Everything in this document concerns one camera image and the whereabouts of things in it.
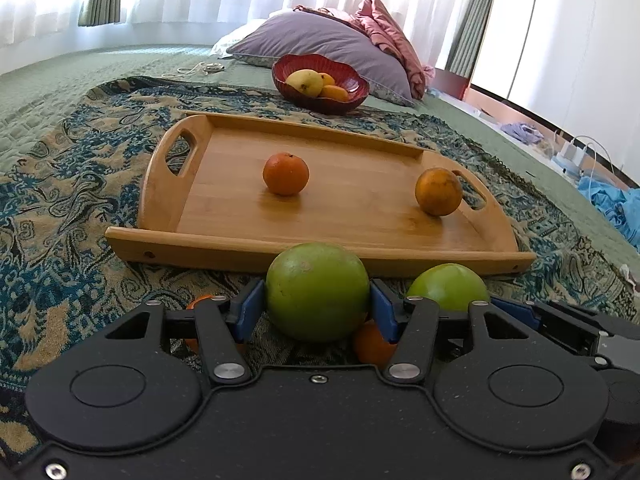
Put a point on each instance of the white tissue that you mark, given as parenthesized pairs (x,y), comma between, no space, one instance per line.
(627,271)

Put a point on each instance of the white pillow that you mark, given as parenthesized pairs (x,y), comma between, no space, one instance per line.
(235,37)

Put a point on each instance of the dark red headboard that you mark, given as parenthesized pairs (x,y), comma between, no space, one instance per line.
(450,82)

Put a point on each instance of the pink quilt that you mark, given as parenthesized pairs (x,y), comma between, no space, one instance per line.
(390,35)

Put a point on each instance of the lilac cloth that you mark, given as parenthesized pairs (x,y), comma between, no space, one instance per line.
(520,133)

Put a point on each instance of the brown wooden ledge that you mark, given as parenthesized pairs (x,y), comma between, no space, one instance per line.
(492,107)

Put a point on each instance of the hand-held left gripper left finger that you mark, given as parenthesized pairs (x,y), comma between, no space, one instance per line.
(248,307)

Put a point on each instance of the wooden serving tray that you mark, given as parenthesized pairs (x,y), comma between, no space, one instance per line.
(350,210)

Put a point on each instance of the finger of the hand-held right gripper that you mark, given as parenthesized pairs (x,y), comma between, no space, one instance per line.
(515,311)

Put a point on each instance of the blue cloth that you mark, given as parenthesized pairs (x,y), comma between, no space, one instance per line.
(615,205)

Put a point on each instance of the purple pillow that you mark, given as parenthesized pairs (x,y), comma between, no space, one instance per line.
(325,35)

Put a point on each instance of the large green round fruit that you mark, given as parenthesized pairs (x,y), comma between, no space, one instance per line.
(317,292)

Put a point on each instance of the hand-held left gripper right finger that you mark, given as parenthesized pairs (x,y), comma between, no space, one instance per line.
(384,310)

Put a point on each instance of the small green round fruit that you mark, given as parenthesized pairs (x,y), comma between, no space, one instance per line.
(450,287)

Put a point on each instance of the red ribbed bowl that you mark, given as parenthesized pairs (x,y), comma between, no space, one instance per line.
(300,63)

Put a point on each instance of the green quilted bedspread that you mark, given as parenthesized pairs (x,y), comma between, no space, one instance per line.
(75,70)

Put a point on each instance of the blue paisley patterned blanket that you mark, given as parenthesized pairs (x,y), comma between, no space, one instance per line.
(75,185)

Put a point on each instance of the yellowish orange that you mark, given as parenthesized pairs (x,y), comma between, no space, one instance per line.
(438,191)

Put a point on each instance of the small orange mandarin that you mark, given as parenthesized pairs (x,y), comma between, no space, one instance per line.
(371,347)

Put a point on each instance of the orange fruit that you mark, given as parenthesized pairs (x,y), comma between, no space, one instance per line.
(334,93)
(328,79)

